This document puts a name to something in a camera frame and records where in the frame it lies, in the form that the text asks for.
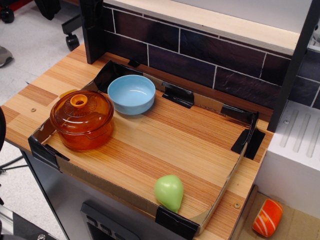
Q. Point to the black left shelf post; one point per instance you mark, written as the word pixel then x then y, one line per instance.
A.
pixel 91 14

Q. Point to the orange transparent pot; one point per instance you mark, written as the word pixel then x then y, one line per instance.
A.
pixel 87 141

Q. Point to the black office chair base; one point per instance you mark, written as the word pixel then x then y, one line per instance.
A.
pixel 49 8

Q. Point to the orange salmon sushi toy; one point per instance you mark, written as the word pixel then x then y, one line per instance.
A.
pixel 268 218

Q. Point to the light wooden shelf board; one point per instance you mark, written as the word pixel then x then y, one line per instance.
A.
pixel 240 30

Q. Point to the white toy sink drainboard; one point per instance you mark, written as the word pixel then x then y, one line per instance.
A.
pixel 290 170

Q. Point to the grey shoe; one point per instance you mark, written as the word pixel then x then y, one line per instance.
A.
pixel 5 56

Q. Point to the light blue bowl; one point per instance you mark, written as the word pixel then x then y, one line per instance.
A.
pixel 132 94

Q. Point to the black control panel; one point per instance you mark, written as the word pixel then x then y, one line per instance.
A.
pixel 108 224

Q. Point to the cardboard fence with black tape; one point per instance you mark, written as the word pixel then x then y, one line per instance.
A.
pixel 214 149

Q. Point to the green toy pear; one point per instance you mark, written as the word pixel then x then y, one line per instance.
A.
pixel 169 192

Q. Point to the black shelf post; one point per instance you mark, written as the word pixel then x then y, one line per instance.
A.
pixel 307 31
pixel 91 14

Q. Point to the black right shelf post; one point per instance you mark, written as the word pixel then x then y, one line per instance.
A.
pixel 307 31

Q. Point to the orange pot lid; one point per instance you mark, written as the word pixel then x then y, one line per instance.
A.
pixel 81 112

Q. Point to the dark brick tile backsplash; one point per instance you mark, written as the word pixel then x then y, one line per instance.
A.
pixel 250 73

